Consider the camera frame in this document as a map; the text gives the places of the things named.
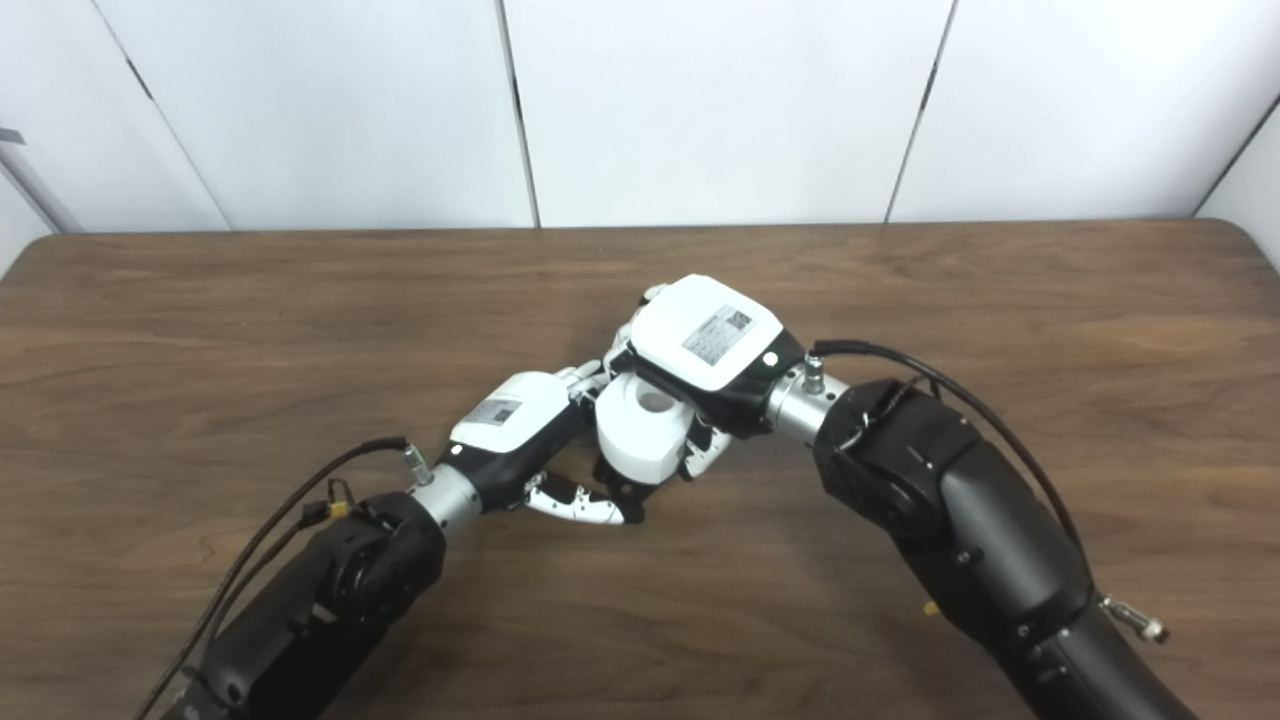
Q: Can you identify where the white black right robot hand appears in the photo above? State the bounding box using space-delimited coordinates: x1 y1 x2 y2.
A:
603 274 807 483

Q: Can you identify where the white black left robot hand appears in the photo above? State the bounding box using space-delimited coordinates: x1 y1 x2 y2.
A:
440 362 626 527

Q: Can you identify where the round white plastic piece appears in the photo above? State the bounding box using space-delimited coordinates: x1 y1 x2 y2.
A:
594 372 701 486

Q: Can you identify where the black flanged holder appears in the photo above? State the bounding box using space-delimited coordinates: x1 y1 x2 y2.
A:
592 455 651 526

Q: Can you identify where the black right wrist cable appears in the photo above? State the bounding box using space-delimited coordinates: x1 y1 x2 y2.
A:
808 339 1086 551

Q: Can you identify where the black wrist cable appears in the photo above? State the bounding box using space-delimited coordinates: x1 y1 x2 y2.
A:
135 436 431 720
808 339 1086 551

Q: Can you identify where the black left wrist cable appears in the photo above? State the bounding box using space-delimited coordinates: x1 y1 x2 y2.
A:
135 436 431 720

